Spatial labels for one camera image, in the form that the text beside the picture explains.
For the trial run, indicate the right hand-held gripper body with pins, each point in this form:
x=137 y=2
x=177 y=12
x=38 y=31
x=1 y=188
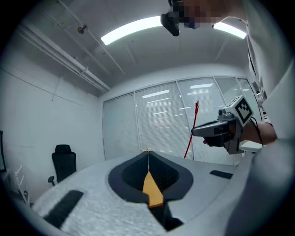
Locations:
x=243 y=110

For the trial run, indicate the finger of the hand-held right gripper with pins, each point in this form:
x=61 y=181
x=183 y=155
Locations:
x=207 y=129

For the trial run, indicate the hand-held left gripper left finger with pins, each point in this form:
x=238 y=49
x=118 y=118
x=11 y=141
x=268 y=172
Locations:
x=129 y=179

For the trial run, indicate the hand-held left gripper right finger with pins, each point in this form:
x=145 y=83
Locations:
x=168 y=179

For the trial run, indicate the red pole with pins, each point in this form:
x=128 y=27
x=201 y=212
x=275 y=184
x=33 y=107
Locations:
x=196 y=109

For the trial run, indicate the person's right forearm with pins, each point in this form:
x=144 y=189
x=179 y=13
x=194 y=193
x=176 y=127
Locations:
x=262 y=133

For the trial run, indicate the person's right hand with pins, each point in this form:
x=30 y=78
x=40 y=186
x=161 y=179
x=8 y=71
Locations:
x=232 y=130

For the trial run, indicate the glass partition with blinds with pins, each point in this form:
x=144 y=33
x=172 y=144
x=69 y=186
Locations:
x=161 y=119

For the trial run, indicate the person's white shirt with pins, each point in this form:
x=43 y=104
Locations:
x=272 y=57

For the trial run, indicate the black office chair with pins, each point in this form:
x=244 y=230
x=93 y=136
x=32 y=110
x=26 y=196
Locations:
x=64 y=161

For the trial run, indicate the person's head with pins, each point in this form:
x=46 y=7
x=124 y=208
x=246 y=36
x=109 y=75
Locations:
x=207 y=11

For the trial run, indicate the white metal rack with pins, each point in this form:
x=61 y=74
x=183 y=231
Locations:
x=20 y=184

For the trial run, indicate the black monitor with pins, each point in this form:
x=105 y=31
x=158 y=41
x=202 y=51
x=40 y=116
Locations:
x=2 y=152

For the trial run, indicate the white ceiling pipe run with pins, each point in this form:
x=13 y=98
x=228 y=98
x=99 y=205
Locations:
x=69 y=62

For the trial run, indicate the brass ceiling sprinkler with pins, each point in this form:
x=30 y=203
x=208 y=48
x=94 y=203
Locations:
x=81 y=29

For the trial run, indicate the black head-mounted camera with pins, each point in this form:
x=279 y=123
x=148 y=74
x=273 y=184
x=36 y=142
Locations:
x=171 y=25

